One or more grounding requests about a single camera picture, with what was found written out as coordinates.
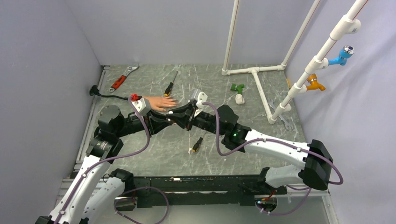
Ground green white pipe fitting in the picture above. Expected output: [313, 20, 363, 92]
[230, 84, 245, 105]

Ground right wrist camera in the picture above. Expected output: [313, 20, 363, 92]
[189, 89, 208, 109]

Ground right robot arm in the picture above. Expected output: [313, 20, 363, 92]
[166, 103, 334, 194]

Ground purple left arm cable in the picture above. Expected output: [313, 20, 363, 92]
[54, 97, 170, 224]

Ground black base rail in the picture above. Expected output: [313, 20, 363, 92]
[69, 175, 288, 208]

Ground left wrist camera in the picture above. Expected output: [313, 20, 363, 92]
[128, 94, 151, 116]

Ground black yellow screwdriver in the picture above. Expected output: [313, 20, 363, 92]
[191, 132, 207, 153]
[164, 71, 178, 97]

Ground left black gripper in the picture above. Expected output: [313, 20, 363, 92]
[114, 107, 172, 137]

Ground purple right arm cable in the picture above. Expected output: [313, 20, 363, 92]
[201, 102, 344, 216]

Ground far black yellow screwdriver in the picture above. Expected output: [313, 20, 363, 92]
[164, 71, 178, 97]

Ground red handled adjustable wrench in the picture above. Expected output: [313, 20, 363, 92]
[109, 64, 140, 93]

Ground white pvc pipe frame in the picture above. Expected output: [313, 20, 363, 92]
[220, 0, 370, 125]

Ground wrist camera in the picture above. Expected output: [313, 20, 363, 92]
[189, 89, 208, 109]
[128, 94, 151, 116]

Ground near black yellow screwdriver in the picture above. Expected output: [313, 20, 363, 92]
[191, 132, 207, 153]

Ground red glitter nail polish bottle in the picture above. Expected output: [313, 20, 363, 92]
[167, 111, 173, 121]

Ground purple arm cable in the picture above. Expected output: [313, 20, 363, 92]
[201, 102, 344, 216]
[54, 97, 170, 224]

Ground black hand stand cable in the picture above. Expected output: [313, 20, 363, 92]
[89, 84, 131, 101]

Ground orange pipe valve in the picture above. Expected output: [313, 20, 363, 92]
[306, 73, 326, 91]

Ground blue pipe valve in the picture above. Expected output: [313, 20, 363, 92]
[328, 45, 354, 66]

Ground mannequin hand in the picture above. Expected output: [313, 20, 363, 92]
[143, 96, 178, 112]

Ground silver spanner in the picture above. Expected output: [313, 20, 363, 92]
[268, 99, 293, 131]

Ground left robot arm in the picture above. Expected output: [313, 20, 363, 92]
[36, 102, 172, 224]

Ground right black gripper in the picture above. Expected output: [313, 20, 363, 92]
[166, 102, 225, 137]

